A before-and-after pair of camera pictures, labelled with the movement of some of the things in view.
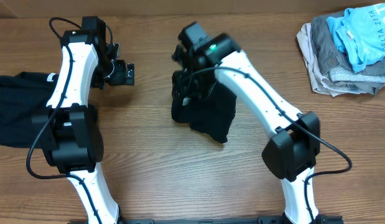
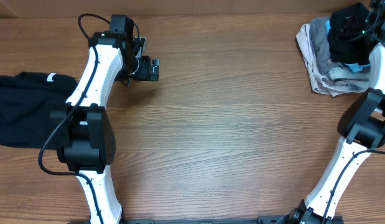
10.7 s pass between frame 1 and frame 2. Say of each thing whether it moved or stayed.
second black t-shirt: stayed
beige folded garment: stayed
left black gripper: moved
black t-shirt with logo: moved
